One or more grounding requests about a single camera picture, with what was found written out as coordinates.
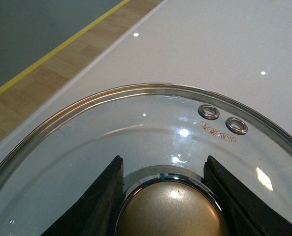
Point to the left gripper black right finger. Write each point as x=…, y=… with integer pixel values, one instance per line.
x=245, y=214

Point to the glass pot lid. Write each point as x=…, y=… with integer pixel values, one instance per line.
x=164, y=134

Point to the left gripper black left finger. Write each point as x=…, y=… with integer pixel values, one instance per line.
x=91, y=215

